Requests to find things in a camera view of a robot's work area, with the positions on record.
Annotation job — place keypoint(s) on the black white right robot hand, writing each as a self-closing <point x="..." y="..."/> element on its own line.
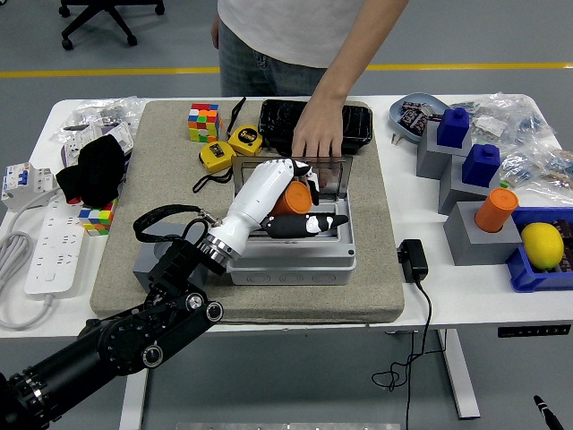
<point x="548" y="412"/>

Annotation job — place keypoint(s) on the person's left hand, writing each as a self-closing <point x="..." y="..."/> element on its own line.
<point x="320" y="132"/>

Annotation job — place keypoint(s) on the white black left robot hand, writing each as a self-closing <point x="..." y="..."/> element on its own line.
<point x="255" y="197"/>

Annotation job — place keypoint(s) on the person's right hand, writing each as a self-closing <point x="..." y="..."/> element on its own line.
<point x="215" y="31"/>

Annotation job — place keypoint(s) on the orange cylinder battery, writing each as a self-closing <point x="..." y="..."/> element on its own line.
<point x="295" y="199"/>
<point x="494" y="210"/>

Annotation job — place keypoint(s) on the grey electrical box clear lid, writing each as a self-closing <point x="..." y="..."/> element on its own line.
<point x="291" y="269"/>

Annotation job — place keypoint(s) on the grey block with round hole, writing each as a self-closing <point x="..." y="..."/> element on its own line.
<point x="143" y="269"/>

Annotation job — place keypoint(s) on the person's left forearm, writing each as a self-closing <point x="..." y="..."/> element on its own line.
<point x="353" y="58"/>

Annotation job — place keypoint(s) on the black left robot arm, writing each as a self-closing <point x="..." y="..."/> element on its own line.
<point x="125" y="345"/>

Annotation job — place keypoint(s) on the black plastic case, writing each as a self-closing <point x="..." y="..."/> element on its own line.
<point x="277" y="121"/>

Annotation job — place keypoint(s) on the yellow tape measure round label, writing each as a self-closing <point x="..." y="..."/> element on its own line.
<point x="245" y="139"/>

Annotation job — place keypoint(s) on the person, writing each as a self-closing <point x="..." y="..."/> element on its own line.
<point x="286" y="27"/>

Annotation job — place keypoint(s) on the small metal screws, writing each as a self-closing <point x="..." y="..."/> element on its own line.
<point x="396" y="139"/>

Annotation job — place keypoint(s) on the blue-grey dish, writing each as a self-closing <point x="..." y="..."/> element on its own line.
<point x="396" y="123"/>

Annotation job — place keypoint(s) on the black table control panel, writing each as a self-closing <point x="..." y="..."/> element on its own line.
<point x="532" y="332"/>

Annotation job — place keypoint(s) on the colourful puzzle cube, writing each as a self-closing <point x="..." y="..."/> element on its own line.
<point x="203" y="123"/>
<point x="94" y="217"/>

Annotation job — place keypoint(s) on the white table leg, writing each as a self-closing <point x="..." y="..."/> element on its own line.
<point x="461" y="380"/>
<point x="134" y="394"/>

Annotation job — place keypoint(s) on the dark wrapped packets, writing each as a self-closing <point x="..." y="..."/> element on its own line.
<point x="414" y="118"/>

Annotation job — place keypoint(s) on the grey-brown mat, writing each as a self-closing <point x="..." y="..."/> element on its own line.
<point x="291" y="304"/>

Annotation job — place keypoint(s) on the grey holder block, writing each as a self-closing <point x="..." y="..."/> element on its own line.
<point x="432" y="161"/>
<point x="470" y="242"/>
<point x="452" y="197"/>

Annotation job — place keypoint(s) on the black office chair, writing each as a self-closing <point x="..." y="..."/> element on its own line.
<point x="96" y="13"/>

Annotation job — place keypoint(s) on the blue block with knob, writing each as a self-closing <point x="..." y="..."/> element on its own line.
<point x="481" y="168"/>
<point x="453" y="127"/>

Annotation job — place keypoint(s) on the clear plastic parts bags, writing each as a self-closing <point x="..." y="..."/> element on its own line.
<point x="107" y="109"/>

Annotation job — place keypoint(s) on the white packaged part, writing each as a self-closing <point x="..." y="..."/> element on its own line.
<point x="122" y="136"/>

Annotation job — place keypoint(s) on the blue storage bin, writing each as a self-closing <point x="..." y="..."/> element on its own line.
<point x="524" y="273"/>

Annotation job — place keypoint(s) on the black power adapter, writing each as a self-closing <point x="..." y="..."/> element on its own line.
<point x="414" y="262"/>

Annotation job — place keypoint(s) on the black cloth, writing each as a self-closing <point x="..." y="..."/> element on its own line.
<point x="94" y="170"/>

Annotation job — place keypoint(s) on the yellow lemon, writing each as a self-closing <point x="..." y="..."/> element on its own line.
<point x="541" y="246"/>

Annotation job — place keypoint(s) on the clear bags of components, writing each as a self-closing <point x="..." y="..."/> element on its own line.
<point x="524" y="130"/>

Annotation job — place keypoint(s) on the white power strip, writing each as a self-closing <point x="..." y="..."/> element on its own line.
<point x="53" y="251"/>

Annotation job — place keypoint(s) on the white circuit breaker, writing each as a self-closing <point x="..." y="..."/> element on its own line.
<point x="22" y="179"/>

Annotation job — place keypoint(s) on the white wall socket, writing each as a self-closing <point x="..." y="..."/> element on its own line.
<point x="74" y="147"/>

